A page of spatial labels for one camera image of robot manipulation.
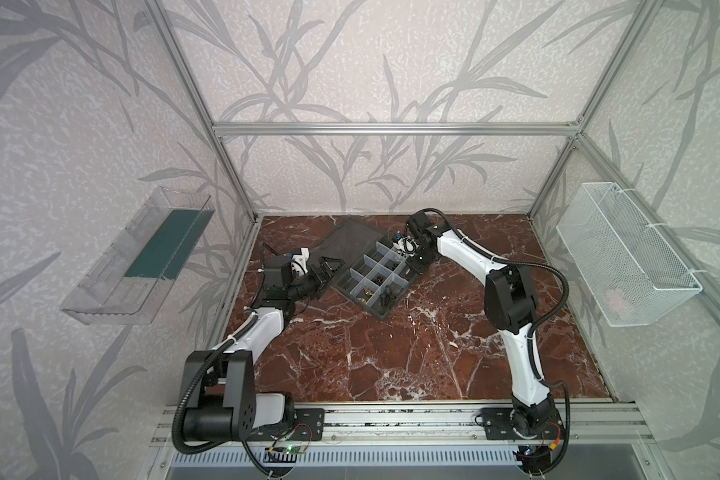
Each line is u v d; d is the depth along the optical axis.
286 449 0.71
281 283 0.68
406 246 0.89
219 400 0.42
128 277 0.64
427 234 0.75
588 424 0.75
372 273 0.99
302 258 0.81
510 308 0.58
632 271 0.63
